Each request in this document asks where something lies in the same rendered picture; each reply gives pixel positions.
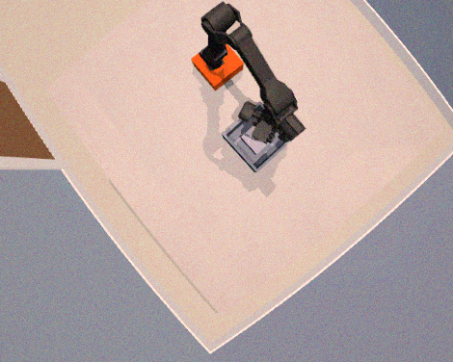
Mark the white square plate with center hole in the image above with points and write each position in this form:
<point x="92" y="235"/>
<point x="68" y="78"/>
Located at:
<point x="254" y="145"/>

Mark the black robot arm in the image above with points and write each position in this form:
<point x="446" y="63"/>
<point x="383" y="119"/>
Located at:
<point x="279" y="101"/>

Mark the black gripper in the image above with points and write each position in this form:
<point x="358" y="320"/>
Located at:
<point x="248" y="111"/>

